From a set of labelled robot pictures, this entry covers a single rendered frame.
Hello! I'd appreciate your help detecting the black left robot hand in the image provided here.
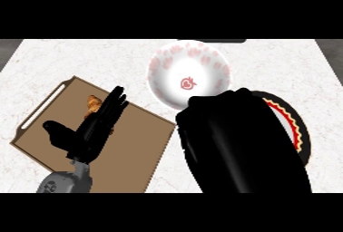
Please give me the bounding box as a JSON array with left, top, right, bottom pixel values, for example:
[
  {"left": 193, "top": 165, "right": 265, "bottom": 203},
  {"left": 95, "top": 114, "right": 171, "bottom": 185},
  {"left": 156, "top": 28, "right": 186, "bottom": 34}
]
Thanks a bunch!
[{"left": 41, "top": 85, "right": 129, "bottom": 165}]

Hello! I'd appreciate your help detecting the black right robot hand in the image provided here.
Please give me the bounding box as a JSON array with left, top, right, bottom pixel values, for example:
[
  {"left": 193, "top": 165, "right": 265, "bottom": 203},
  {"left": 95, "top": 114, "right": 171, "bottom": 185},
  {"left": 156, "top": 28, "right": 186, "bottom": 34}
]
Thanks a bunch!
[{"left": 174, "top": 87, "right": 313, "bottom": 194}]

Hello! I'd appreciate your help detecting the black plate with red rim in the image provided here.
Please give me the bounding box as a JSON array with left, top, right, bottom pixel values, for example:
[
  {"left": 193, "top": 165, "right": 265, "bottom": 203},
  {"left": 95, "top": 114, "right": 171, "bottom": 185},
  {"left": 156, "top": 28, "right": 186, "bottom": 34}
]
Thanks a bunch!
[{"left": 249, "top": 90, "right": 311, "bottom": 168}]

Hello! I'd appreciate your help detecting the white bowl with pink print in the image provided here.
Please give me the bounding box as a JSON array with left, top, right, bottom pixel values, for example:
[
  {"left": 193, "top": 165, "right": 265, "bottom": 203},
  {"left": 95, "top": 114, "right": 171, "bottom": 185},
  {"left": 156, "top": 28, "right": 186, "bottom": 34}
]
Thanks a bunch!
[{"left": 146, "top": 40, "right": 233, "bottom": 111}]

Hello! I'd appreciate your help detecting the brown wooden cutting board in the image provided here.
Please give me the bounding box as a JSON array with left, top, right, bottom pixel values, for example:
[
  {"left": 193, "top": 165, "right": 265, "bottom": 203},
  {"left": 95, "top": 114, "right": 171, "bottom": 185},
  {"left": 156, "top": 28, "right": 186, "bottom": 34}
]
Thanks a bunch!
[{"left": 8, "top": 75, "right": 177, "bottom": 194}]

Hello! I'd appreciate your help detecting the brown croissant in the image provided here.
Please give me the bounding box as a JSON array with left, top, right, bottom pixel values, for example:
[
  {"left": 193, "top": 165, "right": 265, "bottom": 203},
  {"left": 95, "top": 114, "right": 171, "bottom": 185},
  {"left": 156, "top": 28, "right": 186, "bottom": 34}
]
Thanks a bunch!
[{"left": 82, "top": 94, "right": 104, "bottom": 120}]

